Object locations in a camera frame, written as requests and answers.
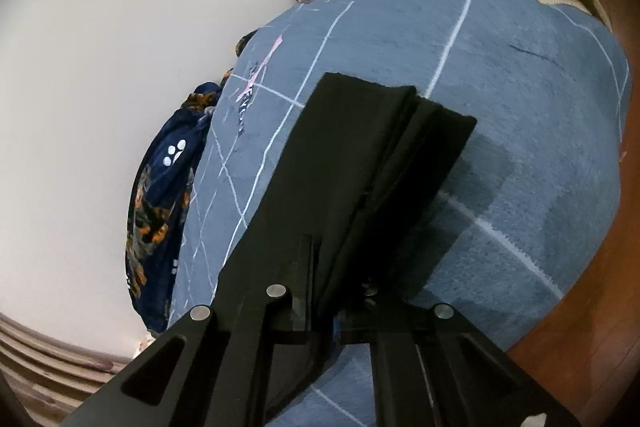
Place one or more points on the navy floral blanket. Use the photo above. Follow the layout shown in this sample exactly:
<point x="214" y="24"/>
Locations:
<point x="160" y="187"/>

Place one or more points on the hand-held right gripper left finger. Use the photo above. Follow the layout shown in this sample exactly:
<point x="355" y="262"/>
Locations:
<point x="299" y="302"/>

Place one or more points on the beige ribbed panel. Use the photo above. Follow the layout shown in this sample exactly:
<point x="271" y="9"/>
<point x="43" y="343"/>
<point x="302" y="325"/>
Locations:
<point x="45" y="372"/>

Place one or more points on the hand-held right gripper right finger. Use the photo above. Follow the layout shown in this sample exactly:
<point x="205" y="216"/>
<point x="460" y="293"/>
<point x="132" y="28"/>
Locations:
<point x="371" y="324"/>

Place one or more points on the black pants with orange lining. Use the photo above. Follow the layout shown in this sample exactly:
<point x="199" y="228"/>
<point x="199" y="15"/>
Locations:
<point x="350" y="157"/>

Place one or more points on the blue bedsheet with white lines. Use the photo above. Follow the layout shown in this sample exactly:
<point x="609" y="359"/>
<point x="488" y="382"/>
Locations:
<point x="525" y="132"/>

